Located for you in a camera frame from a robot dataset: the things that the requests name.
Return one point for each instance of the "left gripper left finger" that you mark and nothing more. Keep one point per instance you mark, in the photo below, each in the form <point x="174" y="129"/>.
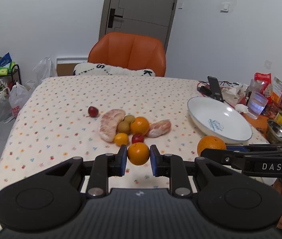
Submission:
<point x="102" y="168"/>

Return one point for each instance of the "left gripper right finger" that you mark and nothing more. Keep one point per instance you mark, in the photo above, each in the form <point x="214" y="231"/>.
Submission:
<point x="172" y="167"/>

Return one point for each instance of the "small yellow orange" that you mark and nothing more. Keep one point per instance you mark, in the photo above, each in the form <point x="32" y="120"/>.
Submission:
<point x="121" y="139"/>

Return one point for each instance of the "small peeled pomelo segment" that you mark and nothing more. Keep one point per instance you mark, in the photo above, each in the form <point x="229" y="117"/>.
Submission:
<point x="159" y="128"/>

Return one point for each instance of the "small red fruit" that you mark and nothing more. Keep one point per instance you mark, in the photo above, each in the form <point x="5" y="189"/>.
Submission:
<point x="137" y="138"/>

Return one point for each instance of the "green kiwi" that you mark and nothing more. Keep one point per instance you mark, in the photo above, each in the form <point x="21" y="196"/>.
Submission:
<point x="129" y="118"/>
<point x="124" y="127"/>

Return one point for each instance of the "large orange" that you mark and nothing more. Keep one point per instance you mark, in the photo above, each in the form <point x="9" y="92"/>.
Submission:
<point x="210" y="142"/>

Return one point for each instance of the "large peeled pomelo segment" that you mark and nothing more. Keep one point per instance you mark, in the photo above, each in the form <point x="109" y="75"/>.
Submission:
<point x="109" y="122"/>

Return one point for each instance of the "big orange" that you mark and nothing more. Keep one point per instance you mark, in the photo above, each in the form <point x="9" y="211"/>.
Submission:
<point x="139" y="125"/>

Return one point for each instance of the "dark red fruit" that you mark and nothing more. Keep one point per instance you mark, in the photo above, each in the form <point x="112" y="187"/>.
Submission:
<point x="93" y="112"/>

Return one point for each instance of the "white plate blue rim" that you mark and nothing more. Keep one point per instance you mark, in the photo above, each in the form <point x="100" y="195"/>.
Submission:
<point x="216" y="118"/>

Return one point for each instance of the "steel bowl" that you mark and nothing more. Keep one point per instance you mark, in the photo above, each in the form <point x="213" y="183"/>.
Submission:
<point x="274" y="132"/>

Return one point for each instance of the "dotted white tablecloth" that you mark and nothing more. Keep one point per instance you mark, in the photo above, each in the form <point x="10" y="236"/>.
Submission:
<point x="54" y="124"/>

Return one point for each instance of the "orange snack packet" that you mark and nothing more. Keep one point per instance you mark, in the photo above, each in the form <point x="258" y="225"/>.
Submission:
<point x="276" y="95"/>

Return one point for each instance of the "crumpled white tissue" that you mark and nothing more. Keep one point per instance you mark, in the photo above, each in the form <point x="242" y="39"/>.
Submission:
<point x="240" y="108"/>

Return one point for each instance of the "white tissue pack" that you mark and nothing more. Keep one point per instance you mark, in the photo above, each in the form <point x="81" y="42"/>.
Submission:
<point x="234" y="94"/>

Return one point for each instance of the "red snack bag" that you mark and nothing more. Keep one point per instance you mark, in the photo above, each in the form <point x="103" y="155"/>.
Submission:
<point x="264" y="85"/>

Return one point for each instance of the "white fluffy cushion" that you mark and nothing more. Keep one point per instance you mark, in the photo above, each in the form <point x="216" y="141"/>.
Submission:
<point x="103" y="69"/>

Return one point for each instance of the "white plastic bag red print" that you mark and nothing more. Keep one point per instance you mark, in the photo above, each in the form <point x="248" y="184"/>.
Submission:
<point x="18" y="96"/>

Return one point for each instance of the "clear plastic bag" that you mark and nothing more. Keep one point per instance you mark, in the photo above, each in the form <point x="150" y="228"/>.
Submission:
<point x="44" y="69"/>

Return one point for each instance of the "orange leather chair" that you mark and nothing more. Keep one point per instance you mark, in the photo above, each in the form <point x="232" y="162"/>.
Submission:
<point x="130" y="51"/>

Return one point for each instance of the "grey plastic bag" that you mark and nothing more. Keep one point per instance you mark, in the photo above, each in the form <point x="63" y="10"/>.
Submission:
<point x="5" y="108"/>

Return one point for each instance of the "green package on shelf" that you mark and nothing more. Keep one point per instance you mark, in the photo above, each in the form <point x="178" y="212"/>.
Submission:
<point x="7" y="69"/>

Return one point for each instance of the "blue package on shelf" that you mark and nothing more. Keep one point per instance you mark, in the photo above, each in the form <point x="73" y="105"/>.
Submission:
<point x="6" y="59"/>

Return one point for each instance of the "grey door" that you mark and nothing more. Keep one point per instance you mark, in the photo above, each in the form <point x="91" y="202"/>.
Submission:
<point x="151" y="18"/>

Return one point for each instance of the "black door handle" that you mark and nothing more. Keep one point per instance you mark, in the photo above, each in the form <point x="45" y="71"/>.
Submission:
<point x="112" y="16"/>

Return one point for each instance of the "white light switch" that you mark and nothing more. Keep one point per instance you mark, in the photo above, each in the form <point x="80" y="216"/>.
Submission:
<point x="225" y="7"/>

